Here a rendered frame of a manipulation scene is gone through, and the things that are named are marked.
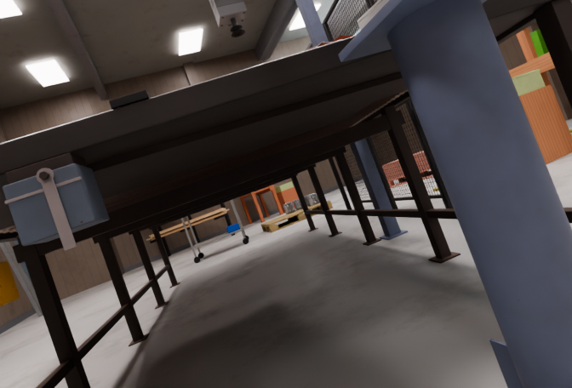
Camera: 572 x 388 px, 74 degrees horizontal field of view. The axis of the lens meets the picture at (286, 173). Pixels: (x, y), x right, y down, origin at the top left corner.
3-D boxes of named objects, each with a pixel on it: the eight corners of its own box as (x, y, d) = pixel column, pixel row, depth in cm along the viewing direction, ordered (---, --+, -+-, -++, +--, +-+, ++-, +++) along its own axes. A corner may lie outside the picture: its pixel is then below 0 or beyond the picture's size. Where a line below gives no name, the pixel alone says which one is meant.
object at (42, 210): (100, 237, 72) (68, 148, 72) (23, 265, 69) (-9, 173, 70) (117, 234, 83) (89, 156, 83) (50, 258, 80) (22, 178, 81)
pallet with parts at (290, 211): (317, 209, 769) (311, 193, 771) (334, 207, 687) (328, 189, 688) (261, 232, 729) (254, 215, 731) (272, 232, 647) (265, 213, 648)
